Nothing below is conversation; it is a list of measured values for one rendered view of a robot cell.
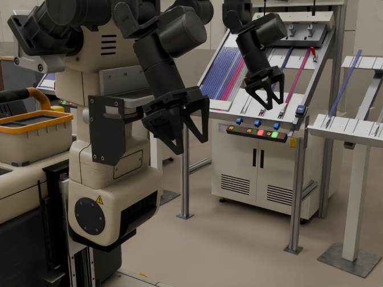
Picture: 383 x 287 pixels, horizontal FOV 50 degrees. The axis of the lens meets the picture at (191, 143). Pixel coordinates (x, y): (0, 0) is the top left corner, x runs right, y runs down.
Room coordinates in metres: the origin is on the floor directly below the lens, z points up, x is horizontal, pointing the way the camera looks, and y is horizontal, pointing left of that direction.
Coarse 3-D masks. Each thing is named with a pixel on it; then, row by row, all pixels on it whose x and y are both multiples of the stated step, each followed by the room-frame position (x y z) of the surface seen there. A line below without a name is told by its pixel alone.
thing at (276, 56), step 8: (328, 32) 2.46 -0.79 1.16; (232, 40) 2.75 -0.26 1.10; (272, 48) 2.54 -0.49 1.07; (280, 48) 2.51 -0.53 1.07; (288, 48) 2.49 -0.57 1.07; (296, 48) 2.46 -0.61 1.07; (304, 48) 2.43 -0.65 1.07; (320, 48) 2.38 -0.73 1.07; (272, 56) 2.49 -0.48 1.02; (280, 56) 2.46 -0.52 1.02; (296, 56) 2.41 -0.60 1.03; (312, 56) 2.36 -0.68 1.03; (272, 64) 2.44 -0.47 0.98; (280, 64) 2.41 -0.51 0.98; (288, 64) 2.39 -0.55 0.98; (296, 64) 2.36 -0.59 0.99; (304, 64) 2.34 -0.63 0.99; (312, 64) 2.31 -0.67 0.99
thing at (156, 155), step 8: (144, 112) 2.78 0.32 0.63; (152, 136) 2.77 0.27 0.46; (152, 144) 2.77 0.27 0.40; (160, 144) 2.78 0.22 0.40; (152, 152) 2.77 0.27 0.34; (160, 152) 2.78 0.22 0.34; (152, 160) 2.77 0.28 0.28; (160, 160) 2.77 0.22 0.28; (160, 168) 2.77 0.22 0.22; (168, 192) 2.83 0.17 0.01; (176, 192) 2.83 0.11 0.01; (160, 200) 2.69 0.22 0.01; (168, 200) 2.70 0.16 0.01
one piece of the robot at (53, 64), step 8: (16, 40) 0.87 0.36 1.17; (16, 48) 0.88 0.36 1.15; (16, 56) 0.88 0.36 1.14; (24, 56) 0.87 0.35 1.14; (32, 56) 0.85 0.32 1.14; (40, 56) 0.84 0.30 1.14; (48, 56) 0.86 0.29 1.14; (56, 56) 0.87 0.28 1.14; (16, 64) 0.88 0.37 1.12; (24, 64) 0.87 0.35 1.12; (32, 64) 0.85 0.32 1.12; (40, 64) 0.85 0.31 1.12; (48, 64) 0.84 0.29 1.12; (56, 64) 0.86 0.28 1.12; (40, 72) 0.85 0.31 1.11; (48, 72) 0.84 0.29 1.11
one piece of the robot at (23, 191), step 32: (0, 96) 1.25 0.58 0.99; (32, 96) 1.36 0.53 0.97; (64, 160) 1.20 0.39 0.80; (0, 192) 0.99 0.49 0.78; (32, 192) 1.08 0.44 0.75; (0, 224) 1.00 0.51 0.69; (32, 224) 1.07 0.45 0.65; (0, 256) 0.97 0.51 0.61; (32, 256) 1.05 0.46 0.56; (64, 256) 1.10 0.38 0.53; (96, 256) 1.28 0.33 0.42
